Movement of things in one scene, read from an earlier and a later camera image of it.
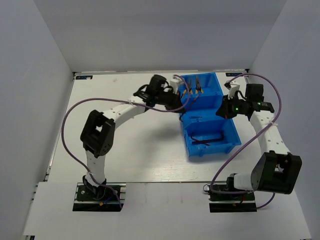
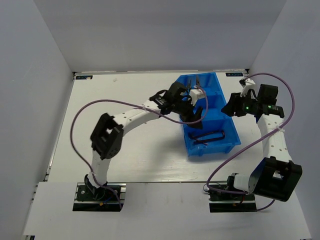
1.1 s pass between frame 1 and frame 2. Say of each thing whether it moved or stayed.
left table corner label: stayed
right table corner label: stayed
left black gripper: moved
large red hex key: moved
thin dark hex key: stayed
